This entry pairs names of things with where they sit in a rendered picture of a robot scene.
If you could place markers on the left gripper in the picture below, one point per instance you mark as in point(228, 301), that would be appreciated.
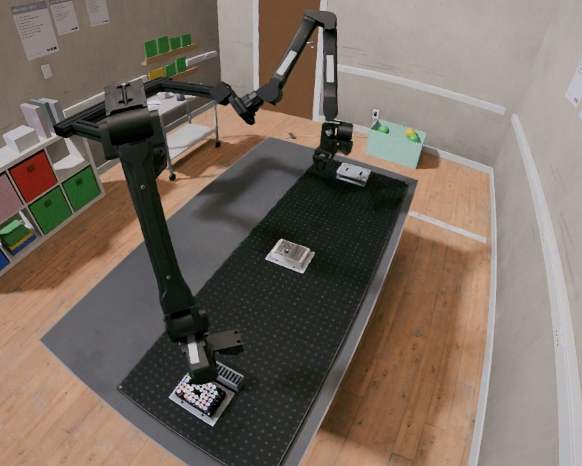
point(319, 150)

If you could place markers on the black vial rack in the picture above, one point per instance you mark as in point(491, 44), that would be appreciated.
point(214, 407)

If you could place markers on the white rectangular tube rack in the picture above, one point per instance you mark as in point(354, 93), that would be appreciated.
point(293, 258)

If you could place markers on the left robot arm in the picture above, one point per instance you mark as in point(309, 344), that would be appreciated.
point(270, 92)

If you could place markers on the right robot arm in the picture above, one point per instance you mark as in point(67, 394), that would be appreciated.
point(181, 315)

